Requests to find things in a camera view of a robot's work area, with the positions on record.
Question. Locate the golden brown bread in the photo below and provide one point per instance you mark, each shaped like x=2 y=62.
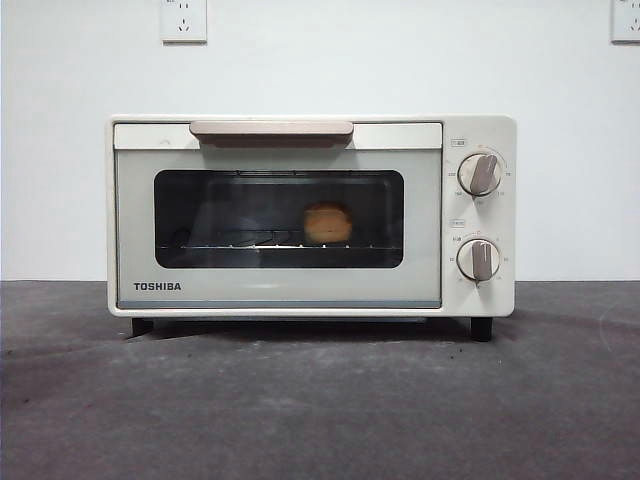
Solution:
x=328 y=225

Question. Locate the cream oven timer knob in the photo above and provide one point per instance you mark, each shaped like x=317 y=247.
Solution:
x=479 y=259

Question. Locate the cream oven temperature knob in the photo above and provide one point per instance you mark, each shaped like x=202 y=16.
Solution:
x=480 y=175

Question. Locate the white Toshiba toaster oven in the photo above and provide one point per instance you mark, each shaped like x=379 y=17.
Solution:
x=480 y=130

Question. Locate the white wall socket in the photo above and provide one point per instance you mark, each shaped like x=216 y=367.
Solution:
x=183 y=22
x=627 y=22

